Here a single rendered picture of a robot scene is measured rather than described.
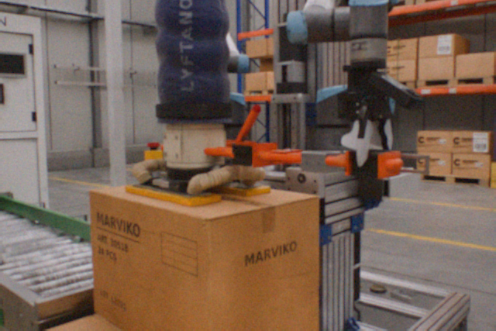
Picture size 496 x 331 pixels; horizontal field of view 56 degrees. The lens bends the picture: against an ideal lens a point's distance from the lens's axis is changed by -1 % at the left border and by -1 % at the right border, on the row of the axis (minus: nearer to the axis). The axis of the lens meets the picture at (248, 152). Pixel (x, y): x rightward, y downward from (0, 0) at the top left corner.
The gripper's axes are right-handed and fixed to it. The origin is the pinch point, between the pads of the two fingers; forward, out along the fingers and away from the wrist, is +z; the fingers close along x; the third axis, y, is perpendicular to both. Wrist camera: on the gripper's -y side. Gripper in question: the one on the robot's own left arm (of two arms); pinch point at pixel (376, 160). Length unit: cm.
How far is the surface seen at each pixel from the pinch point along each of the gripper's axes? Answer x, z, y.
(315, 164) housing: 3.5, 1.4, 13.2
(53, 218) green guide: -14, 47, 213
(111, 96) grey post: -143, -30, 386
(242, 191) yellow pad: -4.2, 11.6, 44.9
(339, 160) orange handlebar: 3.4, 0.2, 6.7
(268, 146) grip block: -0.4, -1.7, 31.1
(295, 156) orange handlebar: 3.4, 0.1, 18.8
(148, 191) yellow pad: 15, 11, 64
